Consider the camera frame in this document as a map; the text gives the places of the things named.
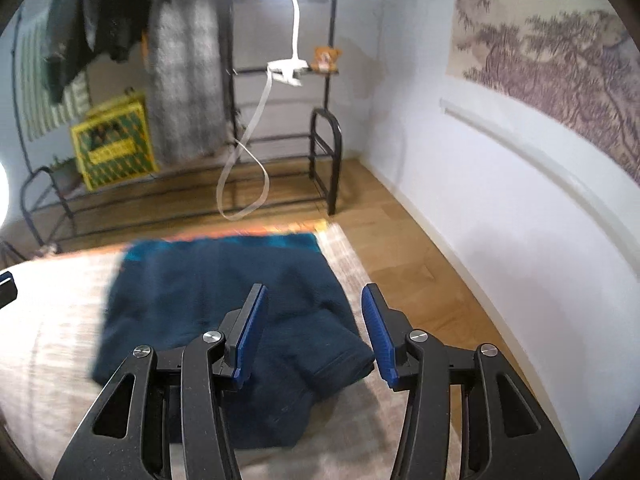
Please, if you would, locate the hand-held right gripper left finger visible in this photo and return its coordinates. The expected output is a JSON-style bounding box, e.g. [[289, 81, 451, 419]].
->
[[52, 283, 270, 480]]

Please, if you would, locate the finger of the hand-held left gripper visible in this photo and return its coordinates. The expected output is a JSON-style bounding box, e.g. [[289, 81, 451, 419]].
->
[[0, 270, 18, 311]]

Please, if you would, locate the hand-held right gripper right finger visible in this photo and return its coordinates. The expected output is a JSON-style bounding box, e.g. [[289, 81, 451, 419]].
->
[[361, 283, 581, 480]]

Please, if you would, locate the teal plaid fleece robe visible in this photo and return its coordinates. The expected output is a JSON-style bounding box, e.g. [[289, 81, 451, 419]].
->
[[90, 232, 376, 448]]

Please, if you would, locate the black metal clothes rack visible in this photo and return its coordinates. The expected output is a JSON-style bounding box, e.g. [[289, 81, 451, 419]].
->
[[12, 0, 346, 253]]

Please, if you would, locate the black light tripod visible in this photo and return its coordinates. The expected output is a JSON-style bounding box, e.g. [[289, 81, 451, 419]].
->
[[0, 240, 31, 266]]

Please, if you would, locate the beige checked bed blanket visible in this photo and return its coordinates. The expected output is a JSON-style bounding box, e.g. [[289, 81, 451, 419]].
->
[[0, 222, 461, 480]]

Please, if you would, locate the grey plant pot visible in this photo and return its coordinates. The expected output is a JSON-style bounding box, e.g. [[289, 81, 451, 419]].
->
[[50, 157, 83, 191]]

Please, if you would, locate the yellow patterned storage box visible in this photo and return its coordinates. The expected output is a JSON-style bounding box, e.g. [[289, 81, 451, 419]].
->
[[70, 102, 158, 191]]

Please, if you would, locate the grey plaid long coat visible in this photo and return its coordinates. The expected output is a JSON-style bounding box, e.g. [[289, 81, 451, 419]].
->
[[144, 0, 236, 161]]

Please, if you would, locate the white clip lamp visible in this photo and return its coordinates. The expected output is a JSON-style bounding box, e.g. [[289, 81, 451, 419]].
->
[[247, 0, 308, 86]]

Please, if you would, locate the small brown teddy bear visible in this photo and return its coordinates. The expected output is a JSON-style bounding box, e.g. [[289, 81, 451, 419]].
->
[[311, 46, 343, 72]]

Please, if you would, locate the black jacket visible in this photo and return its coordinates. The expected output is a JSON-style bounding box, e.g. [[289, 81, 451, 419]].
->
[[107, 0, 151, 63]]

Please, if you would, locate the white ring light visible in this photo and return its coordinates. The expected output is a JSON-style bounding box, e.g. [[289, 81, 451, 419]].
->
[[0, 162, 11, 231]]

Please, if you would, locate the green striped wall hanging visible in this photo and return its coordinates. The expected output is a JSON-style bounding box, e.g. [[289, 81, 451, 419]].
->
[[15, 15, 93, 141]]

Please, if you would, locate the white lamp cable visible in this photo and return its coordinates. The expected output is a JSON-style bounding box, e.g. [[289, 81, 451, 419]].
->
[[216, 72, 273, 221]]

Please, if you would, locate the white wall conduit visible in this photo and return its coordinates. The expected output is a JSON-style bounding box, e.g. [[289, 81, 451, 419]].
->
[[440, 97, 640, 256]]

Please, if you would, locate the landscape painting wall poster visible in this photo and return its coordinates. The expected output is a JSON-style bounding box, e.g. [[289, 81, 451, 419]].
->
[[447, 0, 640, 183]]

